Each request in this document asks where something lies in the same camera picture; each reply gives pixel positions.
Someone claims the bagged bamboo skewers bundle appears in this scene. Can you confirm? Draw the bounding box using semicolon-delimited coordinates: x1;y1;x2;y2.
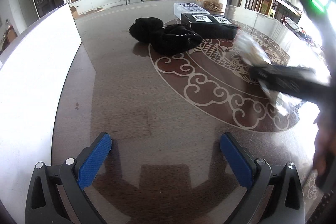
234;31;301;116

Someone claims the white packaged box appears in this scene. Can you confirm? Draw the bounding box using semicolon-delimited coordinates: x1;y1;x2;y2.
173;2;209;19

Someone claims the black flat box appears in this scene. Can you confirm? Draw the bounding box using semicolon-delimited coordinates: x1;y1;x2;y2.
181;13;238;40

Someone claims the black knit glove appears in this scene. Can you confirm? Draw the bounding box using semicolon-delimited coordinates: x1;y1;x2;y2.
150;24;203;56
129;17;163;44

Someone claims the person's right hand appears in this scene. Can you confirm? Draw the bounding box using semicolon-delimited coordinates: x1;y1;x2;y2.
312;110;336;177

